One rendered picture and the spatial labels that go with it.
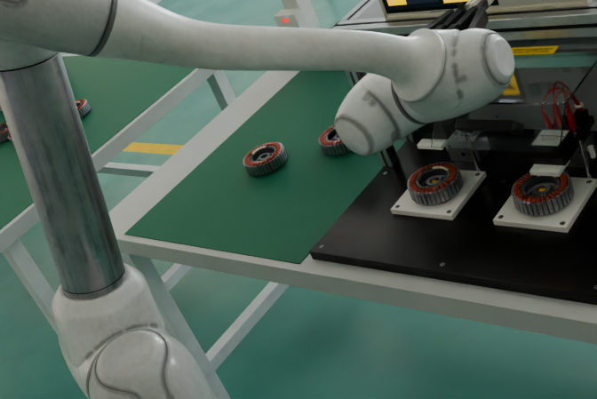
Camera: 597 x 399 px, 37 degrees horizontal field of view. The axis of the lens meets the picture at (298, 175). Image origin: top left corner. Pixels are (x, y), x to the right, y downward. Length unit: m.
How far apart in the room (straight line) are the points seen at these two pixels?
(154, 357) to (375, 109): 0.47
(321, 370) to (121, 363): 1.57
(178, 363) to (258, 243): 0.78
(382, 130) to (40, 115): 0.48
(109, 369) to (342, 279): 0.66
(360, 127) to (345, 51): 0.17
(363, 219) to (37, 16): 1.02
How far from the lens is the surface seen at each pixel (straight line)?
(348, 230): 1.90
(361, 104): 1.32
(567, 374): 2.53
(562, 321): 1.57
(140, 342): 1.31
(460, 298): 1.66
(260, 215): 2.13
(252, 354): 2.99
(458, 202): 1.84
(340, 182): 2.12
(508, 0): 1.72
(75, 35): 1.11
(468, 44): 1.22
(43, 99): 1.29
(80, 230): 1.37
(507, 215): 1.76
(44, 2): 1.09
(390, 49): 1.19
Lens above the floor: 1.79
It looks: 28 degrees down
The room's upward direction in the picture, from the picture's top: 24 degrees counter-clockwise
